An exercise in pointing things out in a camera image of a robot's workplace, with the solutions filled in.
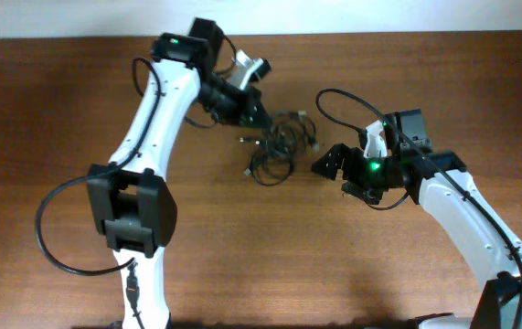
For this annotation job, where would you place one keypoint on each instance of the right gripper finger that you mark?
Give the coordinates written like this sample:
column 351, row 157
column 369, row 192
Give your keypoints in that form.
column 339, row 158
column 369, row 196

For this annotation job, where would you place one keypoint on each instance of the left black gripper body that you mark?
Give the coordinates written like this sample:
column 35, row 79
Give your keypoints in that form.
column 226, row 102

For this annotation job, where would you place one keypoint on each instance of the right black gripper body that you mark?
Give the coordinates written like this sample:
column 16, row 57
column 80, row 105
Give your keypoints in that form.
column 369, row 173

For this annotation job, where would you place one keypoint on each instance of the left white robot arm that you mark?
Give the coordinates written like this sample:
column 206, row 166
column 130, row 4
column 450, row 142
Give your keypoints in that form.
column 131, row 204

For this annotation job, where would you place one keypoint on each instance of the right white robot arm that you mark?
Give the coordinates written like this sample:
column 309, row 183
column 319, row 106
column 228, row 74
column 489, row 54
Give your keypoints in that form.
column 395, row 152

